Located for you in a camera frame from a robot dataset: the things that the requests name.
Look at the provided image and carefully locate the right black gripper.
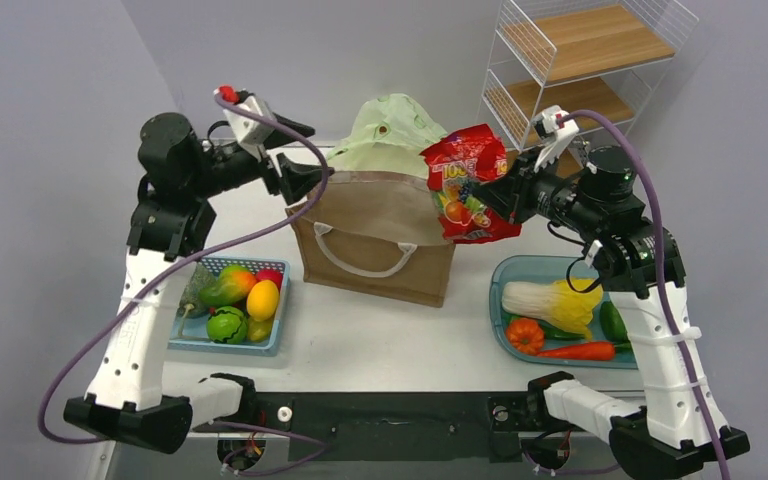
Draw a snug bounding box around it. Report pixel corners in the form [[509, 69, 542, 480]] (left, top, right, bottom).
[[474, 146, 605, 236]]

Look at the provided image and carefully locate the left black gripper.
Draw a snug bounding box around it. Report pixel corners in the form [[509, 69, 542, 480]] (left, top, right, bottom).
[[188, 114, 332, 201]]

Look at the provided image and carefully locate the red snack bag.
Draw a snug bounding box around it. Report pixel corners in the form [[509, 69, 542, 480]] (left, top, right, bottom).
[[421, 124, 521, 244]]

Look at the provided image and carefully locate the green plastic grocery bag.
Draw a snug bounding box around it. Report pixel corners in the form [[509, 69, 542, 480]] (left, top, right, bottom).
[[326, 93, 447, 179]]

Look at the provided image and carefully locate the brown jute tote bag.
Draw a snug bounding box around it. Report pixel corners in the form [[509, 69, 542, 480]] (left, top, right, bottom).
[[286, 171, 455, 307]]

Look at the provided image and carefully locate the orange mini pumpkin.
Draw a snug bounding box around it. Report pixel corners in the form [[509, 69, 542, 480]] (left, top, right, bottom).
[[505, 317, 545, 356]]

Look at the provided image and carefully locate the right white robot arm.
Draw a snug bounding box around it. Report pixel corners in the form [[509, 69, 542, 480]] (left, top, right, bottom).
[[472, 147, 750, 479]]

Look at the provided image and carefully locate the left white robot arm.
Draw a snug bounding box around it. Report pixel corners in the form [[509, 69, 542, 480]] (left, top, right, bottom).
[[63, 111, 330, 454]]

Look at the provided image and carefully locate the red apple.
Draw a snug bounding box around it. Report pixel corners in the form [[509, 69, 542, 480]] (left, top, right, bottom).
[[255, 268, 284, 290]]

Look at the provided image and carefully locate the yellow napa cabbage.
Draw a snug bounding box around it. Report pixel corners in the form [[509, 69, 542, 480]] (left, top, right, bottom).
[[501, 278, 604, 340]]

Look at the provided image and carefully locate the red green mango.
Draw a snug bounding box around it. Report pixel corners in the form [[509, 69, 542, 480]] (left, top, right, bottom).
[[198, 265, 257, 307]]

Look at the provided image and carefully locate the yellow lemon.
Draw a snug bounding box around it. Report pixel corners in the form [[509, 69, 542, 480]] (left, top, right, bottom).
[[246, 280, 280, 322]]

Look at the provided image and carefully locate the green bell pepper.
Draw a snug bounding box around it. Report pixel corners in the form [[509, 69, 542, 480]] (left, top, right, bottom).
[[599, 301, 629, 343]]

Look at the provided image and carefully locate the yellow green pear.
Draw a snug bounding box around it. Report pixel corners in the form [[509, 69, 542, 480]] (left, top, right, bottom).
[[246, 317, 274, 343]]

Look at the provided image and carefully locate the small green watermelon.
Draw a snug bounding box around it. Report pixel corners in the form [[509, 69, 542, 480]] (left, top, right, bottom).
[[206, 306, 248, 345]]

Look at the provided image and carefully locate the red chili pepper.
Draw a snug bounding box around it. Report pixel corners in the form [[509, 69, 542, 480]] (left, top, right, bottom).
[[537, 341, 617, 361]]

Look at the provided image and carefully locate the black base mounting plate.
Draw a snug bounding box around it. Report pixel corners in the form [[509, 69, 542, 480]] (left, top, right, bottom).
[[191, 390, 592, 464]]

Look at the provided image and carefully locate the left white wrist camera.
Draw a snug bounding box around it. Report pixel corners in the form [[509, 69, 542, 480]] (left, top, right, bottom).
[[220, 95, 276, 160]]

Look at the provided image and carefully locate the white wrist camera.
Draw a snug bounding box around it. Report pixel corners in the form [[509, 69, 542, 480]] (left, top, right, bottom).
[[220, 95, 276, 160], [531, 105, 580, 173]]

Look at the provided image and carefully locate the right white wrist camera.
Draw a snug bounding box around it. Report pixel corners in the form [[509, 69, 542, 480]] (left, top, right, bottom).
[[531, 105, 580, 173]]

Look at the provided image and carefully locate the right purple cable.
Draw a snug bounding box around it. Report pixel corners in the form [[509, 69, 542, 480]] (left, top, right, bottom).
[[556, 109, 733, 480]]

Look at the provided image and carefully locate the white wire wooden shelf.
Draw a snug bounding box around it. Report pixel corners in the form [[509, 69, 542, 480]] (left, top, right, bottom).
[[476, 0, 699, 153]]

